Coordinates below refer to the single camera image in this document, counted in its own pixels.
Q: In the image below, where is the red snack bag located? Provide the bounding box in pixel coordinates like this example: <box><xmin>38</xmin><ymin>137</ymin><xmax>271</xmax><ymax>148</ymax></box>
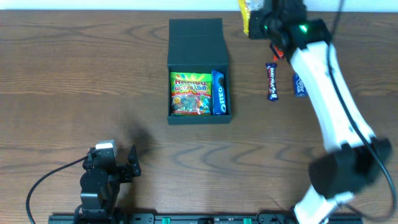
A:
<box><xmin>270</xmin><ymin>43</ymin><xmax>285</xmax><ymax>61</ymax></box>

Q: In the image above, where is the yellow snack bag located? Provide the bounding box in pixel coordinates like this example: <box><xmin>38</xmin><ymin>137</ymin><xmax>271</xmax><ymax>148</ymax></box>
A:
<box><xmin>238</xmin><ymin>0</ymin><xmax>264</xmax><ymax>35</ymax></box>

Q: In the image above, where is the blue Oreo pack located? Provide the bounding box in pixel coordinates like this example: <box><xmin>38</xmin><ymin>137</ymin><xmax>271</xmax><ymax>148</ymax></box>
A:
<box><xmin>211</xmin><ymin>70</ymin><xmax>227</xmax><ymax>116</ymax></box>

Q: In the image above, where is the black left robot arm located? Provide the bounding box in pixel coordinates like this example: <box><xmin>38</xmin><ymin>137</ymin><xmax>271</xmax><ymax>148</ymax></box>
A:
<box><xmin>72</xmin><ymin>140</ymin><xmax>141</xmax><ymax>223</ymax></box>

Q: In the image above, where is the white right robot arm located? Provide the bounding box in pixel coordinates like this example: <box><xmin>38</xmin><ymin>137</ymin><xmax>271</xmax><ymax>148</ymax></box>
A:
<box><xmin>239</xmin><ymin>0</ymin><xmax>397</xmax><ymax>223</ymax></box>

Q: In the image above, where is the small blue candy pack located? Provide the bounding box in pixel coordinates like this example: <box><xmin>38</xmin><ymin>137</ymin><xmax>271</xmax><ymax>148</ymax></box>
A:
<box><xmin>293</xmin><ymin>73</ymin><xmax>308</xmax><ymax>97</ymax></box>

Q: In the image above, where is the Dairy Milk chocolate bar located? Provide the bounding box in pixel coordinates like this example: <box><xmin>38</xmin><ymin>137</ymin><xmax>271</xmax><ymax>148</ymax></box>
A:
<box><xmin>266</xmin><ymin>63</ymin><xmax>279</xmax><ymax>101</ymax></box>

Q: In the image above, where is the Haribo gummy bag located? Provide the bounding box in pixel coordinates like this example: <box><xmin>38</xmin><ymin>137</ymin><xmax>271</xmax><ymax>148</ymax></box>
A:
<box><xmin>170</xmin><ymin>72</ymin><xmax>212</xmax><ymax>116</ymax></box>

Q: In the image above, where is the dark green open box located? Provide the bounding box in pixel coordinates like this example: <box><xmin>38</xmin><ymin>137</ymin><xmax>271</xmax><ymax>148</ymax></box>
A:
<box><xmin>167</xmin><ymin>18</ymin><xmax>232</xmax><ymax>125</ymax></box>

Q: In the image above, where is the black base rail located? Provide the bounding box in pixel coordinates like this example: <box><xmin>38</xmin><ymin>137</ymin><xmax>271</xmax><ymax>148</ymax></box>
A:
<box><xmin>48</xmin><ymin>213</ymin><xmax>363</xmax><ymax>224</ymax></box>

